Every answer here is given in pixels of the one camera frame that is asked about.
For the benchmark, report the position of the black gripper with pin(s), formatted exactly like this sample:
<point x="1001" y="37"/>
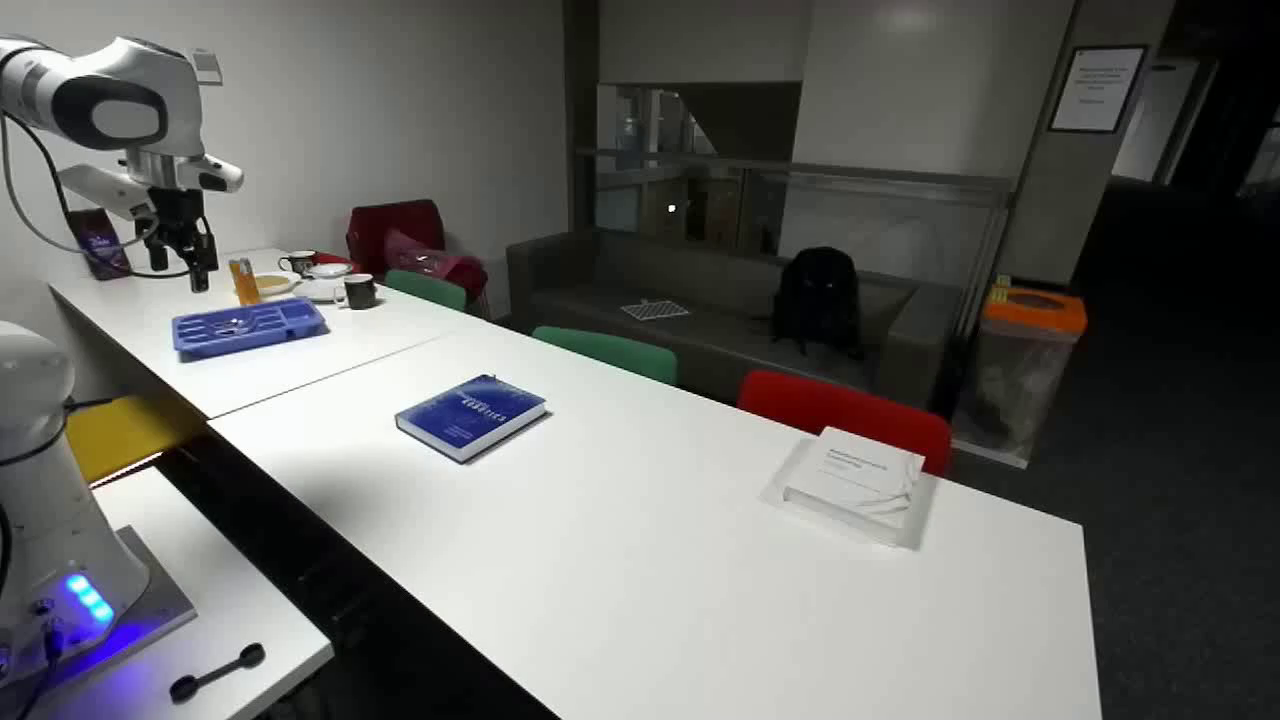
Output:
<point x="176" y="216"/>

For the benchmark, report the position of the blue hardcover book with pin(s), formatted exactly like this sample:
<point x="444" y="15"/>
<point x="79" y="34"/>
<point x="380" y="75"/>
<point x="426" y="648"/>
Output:
<point x="471" y="419"/>

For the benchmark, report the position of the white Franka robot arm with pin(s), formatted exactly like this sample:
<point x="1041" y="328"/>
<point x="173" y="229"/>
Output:
<point x="82" y="94"/>

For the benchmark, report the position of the purple phone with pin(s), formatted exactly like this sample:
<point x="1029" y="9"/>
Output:
<point x="96" y="246"/>

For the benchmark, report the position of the blue plastic compartment tray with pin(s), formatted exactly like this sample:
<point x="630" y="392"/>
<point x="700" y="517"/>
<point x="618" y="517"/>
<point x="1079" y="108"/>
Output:
<point x="247" y="328"/>

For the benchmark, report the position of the white bowl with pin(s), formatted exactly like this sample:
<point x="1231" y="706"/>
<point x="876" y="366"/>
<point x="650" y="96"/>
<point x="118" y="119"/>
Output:
<point x="277" y="287"/>

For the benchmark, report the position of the white container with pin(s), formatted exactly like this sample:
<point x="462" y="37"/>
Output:
<point x="327" y="282"/>

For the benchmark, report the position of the yellow chair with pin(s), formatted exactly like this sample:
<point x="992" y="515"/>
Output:
<point x="126" y="433"/>

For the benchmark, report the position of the black cup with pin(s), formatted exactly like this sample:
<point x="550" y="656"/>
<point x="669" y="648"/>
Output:
<point x="360" y="291"/>

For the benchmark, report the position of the maroon armchair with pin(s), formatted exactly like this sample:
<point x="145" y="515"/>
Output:
<point x="400" y="232"/>

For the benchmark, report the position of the black dumbbell-shaped tool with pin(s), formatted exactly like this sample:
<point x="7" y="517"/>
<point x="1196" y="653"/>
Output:
<point x="212" y="674"/>

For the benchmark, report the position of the white paper sheet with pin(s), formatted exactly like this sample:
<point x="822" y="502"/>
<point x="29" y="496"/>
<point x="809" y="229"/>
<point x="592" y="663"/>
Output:
<point x="654" y="309"/>

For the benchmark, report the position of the grey sofa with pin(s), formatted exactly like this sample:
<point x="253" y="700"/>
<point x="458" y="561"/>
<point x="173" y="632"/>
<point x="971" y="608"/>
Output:
<point x="723" y="287"/>

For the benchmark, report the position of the black backpack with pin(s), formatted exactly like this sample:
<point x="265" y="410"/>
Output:
<point x="817" y="302"/>

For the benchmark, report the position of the clear bin with orange lid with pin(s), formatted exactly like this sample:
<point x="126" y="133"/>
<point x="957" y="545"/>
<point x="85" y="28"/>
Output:
<point x="1020" y="375"/>

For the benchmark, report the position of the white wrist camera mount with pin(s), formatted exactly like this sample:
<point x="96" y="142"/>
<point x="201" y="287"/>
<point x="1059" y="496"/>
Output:
<point x="208" y="174"/>

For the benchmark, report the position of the white wall switch box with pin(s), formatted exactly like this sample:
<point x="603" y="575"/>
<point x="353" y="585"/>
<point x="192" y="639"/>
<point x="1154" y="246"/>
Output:
<point x="208" y="66"/>

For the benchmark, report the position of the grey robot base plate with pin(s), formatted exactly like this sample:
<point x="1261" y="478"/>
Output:
<point x="145" y="603"/>

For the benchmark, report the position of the framed wall notice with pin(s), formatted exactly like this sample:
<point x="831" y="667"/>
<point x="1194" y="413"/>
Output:
<point x="1099" y="89"/>

